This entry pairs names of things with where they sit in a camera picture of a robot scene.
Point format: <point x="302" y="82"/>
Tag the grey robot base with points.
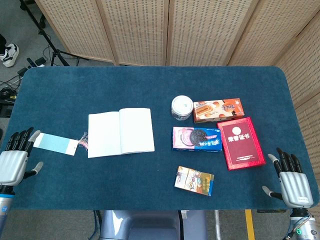
<point x="150" y="225"/>

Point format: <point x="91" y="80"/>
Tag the teal cream bookmark pink tassel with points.
<point x="52" y="143"/>

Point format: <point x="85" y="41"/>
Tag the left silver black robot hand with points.
<point x="12" y="165"/>

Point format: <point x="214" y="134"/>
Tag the red certificate folder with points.
<point x="241" y="147"/>

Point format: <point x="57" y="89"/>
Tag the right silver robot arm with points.
<point x="306" y="225"/>

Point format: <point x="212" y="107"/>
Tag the open white lined notebook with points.
<point x="135" y="130"/>

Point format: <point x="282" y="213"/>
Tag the black tripod stand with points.
<point x="56" y="53"/>

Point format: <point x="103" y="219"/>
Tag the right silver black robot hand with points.
<point x="295" y="185"/>

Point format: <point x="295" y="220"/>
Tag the blue pink Oreo box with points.
<point x="197" y="138"/>

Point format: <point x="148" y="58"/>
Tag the dark trouser leg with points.
<point x="2" y="43"/>

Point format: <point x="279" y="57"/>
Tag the woven wooden folding screen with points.
<point x="205" y="30"/>

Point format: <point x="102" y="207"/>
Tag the orange wafer biscuit box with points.
<point x="217" y="110"/>

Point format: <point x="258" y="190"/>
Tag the dark blue table mat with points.
<point x="100" y="87"/>

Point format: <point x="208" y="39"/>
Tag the black power strip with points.
<point x="22" y="71"/>

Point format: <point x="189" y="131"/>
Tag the white table leg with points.
<point x="218" y="225"/>

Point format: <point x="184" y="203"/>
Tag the white black sneaker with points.
<point x="10" y="55"/>

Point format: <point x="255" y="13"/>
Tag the clear round jar of clips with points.
<point x="182" y="106"/>

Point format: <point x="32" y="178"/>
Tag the yellow blue cocoa cookie box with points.
<point x="193" y="181"/>

